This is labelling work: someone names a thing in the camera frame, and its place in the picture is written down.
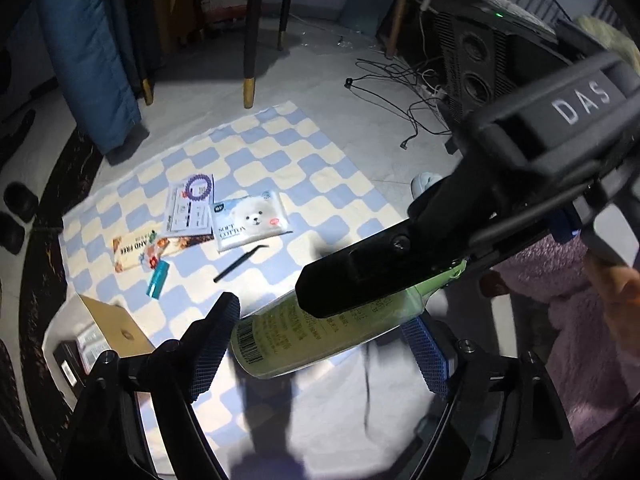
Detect green bottle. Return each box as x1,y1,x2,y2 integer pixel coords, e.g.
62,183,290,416
230,261,466,379

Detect black rectangular box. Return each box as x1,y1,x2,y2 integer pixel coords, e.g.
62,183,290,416
53,340,86,396

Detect light blue slipper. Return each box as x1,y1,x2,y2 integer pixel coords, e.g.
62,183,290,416
410,171,442,200

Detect black slipper pair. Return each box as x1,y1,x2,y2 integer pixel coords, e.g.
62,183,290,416
1,181,39,255

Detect blue white checkered mat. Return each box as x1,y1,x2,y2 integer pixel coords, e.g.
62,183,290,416
58,100,406,461

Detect person right hand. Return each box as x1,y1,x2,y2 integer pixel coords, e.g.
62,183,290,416
585,252,640,358

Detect gold cardboard storage box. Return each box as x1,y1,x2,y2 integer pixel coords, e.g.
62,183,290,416
42,294,154,410

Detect blue seat cushion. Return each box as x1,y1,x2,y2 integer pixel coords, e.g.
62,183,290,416
36,0,141,154

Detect teal small tube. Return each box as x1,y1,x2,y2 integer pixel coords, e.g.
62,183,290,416
146,260,169,299

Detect and free booklet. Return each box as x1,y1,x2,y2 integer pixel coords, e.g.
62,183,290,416
112,228,214,273

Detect red white sachet packet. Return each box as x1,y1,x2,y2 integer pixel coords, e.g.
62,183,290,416
76,324,111,375

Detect black tweezers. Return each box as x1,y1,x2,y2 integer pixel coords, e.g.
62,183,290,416
214,244,268,283

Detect white hair tie card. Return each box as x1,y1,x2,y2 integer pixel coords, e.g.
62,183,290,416
162,174,215,237

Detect soft cotton tissue pack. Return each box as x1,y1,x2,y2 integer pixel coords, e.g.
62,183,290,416
212,190,291,252

